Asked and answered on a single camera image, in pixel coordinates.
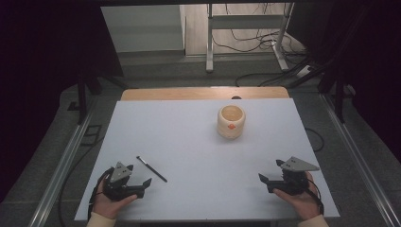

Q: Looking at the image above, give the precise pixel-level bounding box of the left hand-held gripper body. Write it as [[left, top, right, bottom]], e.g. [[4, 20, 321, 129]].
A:
[[103, 161, 146, 202]]

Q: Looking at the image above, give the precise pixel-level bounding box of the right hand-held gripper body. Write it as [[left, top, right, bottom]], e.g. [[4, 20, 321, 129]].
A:
[[267, 156, 321, 197]]

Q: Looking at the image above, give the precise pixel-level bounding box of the black pen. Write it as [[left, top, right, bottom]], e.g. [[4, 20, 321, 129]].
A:
[[135, 155, 168, 183]]

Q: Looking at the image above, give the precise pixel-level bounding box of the cream cup with orange mark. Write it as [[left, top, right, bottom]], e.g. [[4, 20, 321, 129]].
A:
[[217, 104, 247, 140]]

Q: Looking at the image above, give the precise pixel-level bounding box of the person's right hand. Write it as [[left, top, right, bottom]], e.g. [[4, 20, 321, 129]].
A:
[[272, 171, 323, 222]]

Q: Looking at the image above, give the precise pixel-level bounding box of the person's left hand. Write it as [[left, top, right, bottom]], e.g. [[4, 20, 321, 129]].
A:
[[92, 178, 139, 220]]

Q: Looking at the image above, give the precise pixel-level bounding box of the black stand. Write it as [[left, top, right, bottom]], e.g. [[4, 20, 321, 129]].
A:
[[316, 67, 357, 124], [67, 70, 131, 125]]

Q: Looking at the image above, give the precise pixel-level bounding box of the wooden table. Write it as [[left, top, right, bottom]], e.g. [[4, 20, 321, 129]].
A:
[[120, 86, 290, 102]]

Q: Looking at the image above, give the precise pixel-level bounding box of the white power strip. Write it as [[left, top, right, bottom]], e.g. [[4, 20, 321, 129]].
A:
[[295, 64, 314, 79]]

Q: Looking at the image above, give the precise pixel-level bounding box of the dark curtain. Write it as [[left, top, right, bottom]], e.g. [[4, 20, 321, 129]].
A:
[[0, 0, 125, 202], [287, 0, 401, 164]]

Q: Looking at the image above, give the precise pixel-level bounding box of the left hand-held gripper cable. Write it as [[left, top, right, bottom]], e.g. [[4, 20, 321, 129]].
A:
[[87, 166, 114, 220]]

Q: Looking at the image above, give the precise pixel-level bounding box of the hand-held gripper cable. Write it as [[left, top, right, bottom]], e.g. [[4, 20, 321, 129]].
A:
[[87, 166, 114, 220], [309, 179, 325, 217]]

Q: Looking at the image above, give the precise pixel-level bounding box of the right hand-held gripper cable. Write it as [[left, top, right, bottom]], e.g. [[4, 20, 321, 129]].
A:
[[309, 179, 325, 217]]

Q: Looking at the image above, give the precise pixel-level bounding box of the black looped floor cable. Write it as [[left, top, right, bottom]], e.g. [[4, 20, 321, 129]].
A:
[[304, 127, 325, 153]]

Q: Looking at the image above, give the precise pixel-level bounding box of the black square floor bracket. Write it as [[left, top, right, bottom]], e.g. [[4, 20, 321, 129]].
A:
[[79, 124, 103, 148]]

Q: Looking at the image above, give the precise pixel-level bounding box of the aluminium floor rail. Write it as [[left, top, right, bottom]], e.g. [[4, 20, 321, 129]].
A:
[[28, 96, 97, 227], [319, 94, 401, 227]]

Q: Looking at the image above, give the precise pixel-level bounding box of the tangle of black cables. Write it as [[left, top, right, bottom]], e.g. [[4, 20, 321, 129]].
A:
[[210, 3, 314, 58]]

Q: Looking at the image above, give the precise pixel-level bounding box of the white wall panel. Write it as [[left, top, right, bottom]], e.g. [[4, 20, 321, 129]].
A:
[[100, 4, 186, 54]]

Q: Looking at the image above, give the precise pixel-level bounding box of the white metal stand frame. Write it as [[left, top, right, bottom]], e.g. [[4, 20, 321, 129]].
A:
[[205, 2, 295, 74]]

